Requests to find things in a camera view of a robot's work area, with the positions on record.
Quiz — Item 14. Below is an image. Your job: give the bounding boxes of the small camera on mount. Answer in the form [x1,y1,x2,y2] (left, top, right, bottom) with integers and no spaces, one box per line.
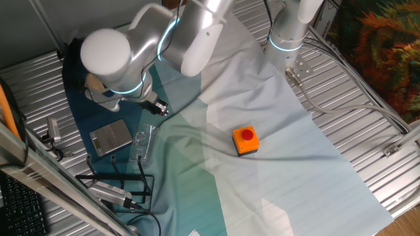
[41,117,74,158]

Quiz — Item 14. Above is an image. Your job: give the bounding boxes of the thick grey base cable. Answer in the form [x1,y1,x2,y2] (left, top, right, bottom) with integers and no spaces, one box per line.
[284,67,415,132]

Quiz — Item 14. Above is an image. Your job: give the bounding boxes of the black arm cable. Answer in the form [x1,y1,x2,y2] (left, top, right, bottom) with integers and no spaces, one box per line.
[139,0,183,88]
[261,0,275,39]

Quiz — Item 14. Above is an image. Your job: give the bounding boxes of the grey metal pole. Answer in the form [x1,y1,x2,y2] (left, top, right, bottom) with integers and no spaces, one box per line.
[28,0,66,55]

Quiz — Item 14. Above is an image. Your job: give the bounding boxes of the clear glass cup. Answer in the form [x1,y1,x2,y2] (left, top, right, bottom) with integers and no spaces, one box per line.
[129,123,159,165]

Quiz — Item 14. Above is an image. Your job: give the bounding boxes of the wooden block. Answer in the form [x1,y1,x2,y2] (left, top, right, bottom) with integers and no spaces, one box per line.
[85,73,106,93]

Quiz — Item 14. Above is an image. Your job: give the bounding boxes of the orange pole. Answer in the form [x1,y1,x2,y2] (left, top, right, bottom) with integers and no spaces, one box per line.
[0,83,18,140]

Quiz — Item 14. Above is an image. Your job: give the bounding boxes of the aluminium frame beam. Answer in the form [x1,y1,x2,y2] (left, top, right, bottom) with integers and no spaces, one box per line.
[0,123,137,236]

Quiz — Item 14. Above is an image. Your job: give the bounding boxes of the teal and white tablecloth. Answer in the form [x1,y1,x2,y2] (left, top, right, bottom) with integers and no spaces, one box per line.
[62,0,394,236]

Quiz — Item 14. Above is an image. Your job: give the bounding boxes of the colourful patterned fabric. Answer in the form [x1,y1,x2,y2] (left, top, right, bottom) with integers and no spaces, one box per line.
[327,0,420,124]

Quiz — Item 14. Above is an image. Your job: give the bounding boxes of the silver digital kitchen scale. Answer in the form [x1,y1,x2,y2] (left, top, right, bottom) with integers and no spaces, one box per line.
[89,119,134,157]

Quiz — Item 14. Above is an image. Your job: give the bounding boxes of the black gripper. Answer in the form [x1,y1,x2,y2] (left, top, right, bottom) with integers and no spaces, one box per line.
[139,99,169,117]

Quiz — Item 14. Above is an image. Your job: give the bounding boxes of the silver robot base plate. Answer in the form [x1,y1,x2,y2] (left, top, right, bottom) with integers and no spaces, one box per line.
[285,54,314,88]

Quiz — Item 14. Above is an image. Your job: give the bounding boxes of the orange emergency stop button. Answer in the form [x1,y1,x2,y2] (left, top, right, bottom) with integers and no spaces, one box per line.
[232,125,261,157]

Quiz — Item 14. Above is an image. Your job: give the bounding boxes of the silver depth camera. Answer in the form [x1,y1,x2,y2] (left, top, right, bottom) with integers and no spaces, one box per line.
[87,180,144,211]

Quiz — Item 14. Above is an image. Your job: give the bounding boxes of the black camera cable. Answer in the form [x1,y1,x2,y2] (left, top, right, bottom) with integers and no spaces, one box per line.
[131,203,162,236]

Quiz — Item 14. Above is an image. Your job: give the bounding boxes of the black wire cup rack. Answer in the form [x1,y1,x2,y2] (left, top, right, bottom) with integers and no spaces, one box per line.
[75,153,156,212]

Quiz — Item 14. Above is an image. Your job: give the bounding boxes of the cardboard box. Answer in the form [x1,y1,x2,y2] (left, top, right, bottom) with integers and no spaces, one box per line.
[311,0,344,32]

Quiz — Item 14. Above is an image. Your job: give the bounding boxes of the aluminium profile bar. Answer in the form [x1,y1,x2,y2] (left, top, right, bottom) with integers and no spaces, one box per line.
[392,119,420,155]

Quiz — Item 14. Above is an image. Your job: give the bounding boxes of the small metal bracket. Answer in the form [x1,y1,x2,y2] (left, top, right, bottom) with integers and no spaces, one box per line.
[382,143,400,157]

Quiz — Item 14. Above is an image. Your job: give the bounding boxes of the black keyboard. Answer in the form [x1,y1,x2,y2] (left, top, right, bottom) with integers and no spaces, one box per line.
[0,172,49,236]

